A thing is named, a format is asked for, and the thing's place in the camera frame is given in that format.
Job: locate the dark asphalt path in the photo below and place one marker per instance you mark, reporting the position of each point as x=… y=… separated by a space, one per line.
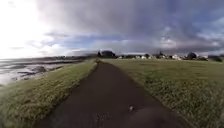
x=103 y=96

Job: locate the wide grass field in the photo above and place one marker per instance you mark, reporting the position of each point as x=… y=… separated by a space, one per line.
x=180 y=80

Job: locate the row of distant buildings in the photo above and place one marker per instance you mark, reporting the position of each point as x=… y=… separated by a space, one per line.
x=166 y=56

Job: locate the dark clump of trees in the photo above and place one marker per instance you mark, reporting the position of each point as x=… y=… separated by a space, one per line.
x=107 y=53

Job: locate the grass strip beside water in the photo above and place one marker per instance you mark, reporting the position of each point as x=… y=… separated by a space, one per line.
x=30 y=96

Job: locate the water with mudflats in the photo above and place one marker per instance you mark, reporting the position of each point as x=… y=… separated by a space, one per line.
x=16 y=70

